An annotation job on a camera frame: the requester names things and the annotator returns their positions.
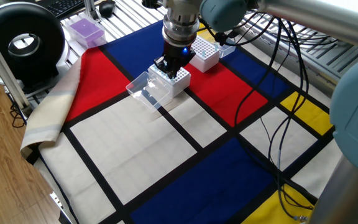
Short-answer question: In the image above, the black keyboard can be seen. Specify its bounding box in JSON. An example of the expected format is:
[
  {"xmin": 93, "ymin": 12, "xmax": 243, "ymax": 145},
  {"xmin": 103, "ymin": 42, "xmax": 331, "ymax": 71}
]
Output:
[{"xmin": 40, "ymin": 0, "xmax": 88, "ymax": 18}]

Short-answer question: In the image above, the clear box purple tip rack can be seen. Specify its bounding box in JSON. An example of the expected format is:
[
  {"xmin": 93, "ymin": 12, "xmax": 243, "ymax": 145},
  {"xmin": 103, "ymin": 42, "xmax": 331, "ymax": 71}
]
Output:
[{"xmin": 65, "ymin": 15, "xmax": 108, "ymax": 50}]

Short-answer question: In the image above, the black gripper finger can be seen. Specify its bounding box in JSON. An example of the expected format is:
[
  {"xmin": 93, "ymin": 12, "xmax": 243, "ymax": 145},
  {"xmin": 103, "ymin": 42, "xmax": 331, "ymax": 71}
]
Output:
[
  {"xmin": 153, "ymin": 55, "xmax": 170, "ymax": 73},
  {"xmin": 166, "ymin": 59, "xmax": 181, "ymax": 80}
]

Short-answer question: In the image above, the colour block tablecloth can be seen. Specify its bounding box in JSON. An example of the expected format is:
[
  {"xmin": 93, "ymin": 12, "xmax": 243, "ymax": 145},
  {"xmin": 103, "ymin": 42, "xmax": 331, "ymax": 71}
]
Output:
[{"xmin": 34, "ymin": 18, "xmax": 343, "ymax": 224}]

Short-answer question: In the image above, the black round object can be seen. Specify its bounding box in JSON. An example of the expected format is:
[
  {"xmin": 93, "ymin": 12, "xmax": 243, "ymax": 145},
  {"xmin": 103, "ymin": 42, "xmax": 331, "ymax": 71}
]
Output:
[{"xmin": 141, "ymin": 0, "xmax": 165, "ymax": 9}]

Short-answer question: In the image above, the thin black floor cable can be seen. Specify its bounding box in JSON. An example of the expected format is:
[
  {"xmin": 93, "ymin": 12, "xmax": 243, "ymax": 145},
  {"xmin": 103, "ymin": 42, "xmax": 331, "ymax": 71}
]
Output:
[{"xmin": 8, "ymin": 101, "xmax": 27, "ymax": 129}]

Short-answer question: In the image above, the black round machine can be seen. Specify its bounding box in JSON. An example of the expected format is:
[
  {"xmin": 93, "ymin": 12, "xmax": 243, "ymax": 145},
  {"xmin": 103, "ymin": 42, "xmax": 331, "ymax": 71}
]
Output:
[{"xmin": 0, "ymin": 1, "xmax": 67, "ymax": 88}]

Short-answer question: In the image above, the white pipette tip box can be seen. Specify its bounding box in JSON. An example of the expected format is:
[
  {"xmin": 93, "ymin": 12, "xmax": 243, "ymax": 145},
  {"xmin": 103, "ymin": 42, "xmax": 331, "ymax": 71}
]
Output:
[
  {"xmin": 126, "ymin": 63, "xmax": 192, "ymax": 113},
  {"xmin": 188, "ymin": 34, "xmax": 237, "ymax": 73}
]

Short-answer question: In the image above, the aluminium profile frame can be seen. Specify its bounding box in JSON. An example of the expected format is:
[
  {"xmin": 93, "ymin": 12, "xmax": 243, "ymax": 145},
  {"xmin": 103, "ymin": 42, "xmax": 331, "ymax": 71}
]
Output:
[{"xmin": 0, "ymin": 18, "xmax": 33, "ymax": 118}]

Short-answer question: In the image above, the black computer mouse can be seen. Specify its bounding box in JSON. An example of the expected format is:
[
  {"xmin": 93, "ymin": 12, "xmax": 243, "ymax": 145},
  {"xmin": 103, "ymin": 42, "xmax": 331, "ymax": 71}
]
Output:
[{"xmin": 99, "ymin": 0, "xmax": 117, "ymax": 19}]

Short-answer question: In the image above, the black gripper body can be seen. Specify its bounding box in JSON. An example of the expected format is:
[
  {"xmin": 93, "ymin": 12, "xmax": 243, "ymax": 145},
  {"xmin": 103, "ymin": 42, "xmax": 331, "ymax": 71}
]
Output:
[{"xmin": 163, "ymin": 40, "xmax": 196, "ymax": 65}]

